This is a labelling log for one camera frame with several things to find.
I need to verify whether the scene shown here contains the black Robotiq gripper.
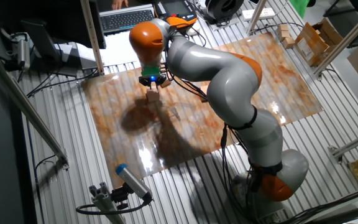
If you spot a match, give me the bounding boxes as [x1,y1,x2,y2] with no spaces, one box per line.
[138,73,168,87]

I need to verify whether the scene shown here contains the person hand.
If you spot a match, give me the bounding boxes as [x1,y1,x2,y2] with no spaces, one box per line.
[111,0,129,11]

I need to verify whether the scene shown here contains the white paper sheet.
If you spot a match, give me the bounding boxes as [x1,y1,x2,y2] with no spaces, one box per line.
[103,26,167,57]
[99,51,142,67]

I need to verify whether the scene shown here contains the orange marble pattern mat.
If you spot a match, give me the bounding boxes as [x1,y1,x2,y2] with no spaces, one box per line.
[81,30,324,189]

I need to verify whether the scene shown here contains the white computer mouse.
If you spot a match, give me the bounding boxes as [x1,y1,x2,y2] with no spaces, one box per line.
[187,24,201,37]

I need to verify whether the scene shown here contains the black computer keyboard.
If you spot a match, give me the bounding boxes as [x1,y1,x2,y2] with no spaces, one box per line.
[99,4,157,35]

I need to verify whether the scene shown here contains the orange black teach pendant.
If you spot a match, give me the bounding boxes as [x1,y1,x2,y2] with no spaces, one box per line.
[153,0,198,29]

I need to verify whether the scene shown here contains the black round spool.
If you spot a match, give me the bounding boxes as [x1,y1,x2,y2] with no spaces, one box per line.
[197,0,245,26]

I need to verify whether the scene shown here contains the black computer monitor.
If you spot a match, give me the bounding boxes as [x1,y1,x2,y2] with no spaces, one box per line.
[0,0,107,50]

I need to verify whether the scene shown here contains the grey monitor stand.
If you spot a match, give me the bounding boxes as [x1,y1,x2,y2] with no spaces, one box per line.
[21,19,99,78]

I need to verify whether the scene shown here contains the white power strip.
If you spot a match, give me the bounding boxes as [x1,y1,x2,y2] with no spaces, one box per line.
[242,7,276,21]

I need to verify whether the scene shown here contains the spare wooden block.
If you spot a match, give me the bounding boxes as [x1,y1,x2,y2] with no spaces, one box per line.
[276,24,291,42]
[282,36,296,50]

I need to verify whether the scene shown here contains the green cloth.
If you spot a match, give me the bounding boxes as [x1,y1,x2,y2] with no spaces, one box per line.
[288,0,310,19]

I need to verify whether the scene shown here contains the brown cardboard box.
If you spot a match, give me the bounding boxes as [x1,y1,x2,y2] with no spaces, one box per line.
[295,17,344,68]

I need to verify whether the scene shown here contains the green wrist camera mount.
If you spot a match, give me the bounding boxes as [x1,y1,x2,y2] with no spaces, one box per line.
[140,63,162,78]

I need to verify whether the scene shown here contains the beige upright frame post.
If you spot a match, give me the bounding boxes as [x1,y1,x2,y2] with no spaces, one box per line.
[79,0,106,77]

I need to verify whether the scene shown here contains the black table cable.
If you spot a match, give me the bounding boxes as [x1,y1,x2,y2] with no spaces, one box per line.
[26,68,99,98]

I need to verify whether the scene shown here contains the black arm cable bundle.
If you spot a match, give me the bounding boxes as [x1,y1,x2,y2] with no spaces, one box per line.
[163,23,304,224]

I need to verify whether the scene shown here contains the silver camera with blue cap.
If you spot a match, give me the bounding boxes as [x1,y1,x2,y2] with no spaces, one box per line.
[115,163,154,203]

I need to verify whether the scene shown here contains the aluminium upright post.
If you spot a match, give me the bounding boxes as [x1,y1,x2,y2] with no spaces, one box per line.
[246,0,269,35]

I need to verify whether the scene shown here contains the aluminium profile camera mount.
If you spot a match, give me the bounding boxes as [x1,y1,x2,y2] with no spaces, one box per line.
[88,182,127,224]

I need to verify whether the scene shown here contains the long aluminium frame rail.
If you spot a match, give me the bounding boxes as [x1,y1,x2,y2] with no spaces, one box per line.
[0,43,70,170]

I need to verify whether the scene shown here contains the black camera cable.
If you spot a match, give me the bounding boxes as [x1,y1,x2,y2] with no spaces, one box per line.
[75,198,154,216]

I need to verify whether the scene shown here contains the aluminium frame beam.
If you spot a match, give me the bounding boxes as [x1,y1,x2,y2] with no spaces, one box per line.
[313,1,358,81]
[327,127,358,164]

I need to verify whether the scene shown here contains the thick black floor cable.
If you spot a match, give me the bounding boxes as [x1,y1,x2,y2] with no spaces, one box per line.
[275,185,358,224]

